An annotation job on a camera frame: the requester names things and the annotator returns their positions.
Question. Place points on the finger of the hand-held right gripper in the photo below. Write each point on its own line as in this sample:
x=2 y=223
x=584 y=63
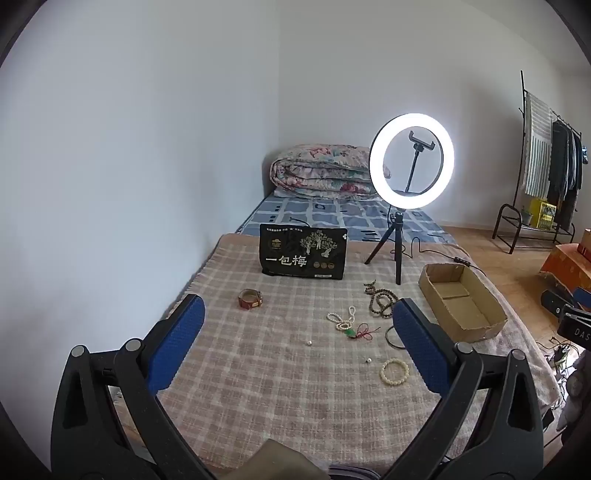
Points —
x=554 y=302

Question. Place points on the thin black bangle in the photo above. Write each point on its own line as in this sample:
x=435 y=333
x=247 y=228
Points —
x=388 y=339

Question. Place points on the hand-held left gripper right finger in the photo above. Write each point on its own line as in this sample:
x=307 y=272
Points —
x=418 y=341

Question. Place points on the black metal clothes rack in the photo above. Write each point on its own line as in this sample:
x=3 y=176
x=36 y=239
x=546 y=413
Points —
x=508 y=221

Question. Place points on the cardboard box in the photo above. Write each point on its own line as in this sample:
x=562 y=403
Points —
x=457 y=295

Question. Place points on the blue patterned bed sheet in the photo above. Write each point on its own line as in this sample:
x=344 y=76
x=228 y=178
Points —
x=323 y=214

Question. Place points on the black snack bag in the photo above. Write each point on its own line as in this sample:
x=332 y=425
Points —
x=300 y=251

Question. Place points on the black gooseneck phone holder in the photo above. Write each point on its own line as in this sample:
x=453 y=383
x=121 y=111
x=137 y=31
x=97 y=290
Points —
x=418 y=147

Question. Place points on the yellow box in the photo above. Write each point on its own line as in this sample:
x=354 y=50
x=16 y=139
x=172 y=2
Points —
x=544 y=213

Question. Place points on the striped hanging cloth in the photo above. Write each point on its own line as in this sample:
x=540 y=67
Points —
x=538 y=147

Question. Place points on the orange wooden cabinet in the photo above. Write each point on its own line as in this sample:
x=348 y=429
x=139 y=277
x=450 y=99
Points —
x=565 y=270

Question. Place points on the black tripod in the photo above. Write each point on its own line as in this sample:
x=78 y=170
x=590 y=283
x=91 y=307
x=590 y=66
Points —
x=397 y=230

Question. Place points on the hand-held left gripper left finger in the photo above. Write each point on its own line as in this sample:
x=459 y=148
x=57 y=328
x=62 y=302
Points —
x=178 y=341

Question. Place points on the dark hanging clothes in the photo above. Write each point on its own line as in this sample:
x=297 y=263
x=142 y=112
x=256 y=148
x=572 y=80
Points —
x=563 y=161

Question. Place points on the tan flat box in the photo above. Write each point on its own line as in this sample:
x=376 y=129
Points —
x=585 y=244

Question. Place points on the folded floral quilt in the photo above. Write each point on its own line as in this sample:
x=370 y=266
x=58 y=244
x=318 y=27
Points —
x=318 y=173

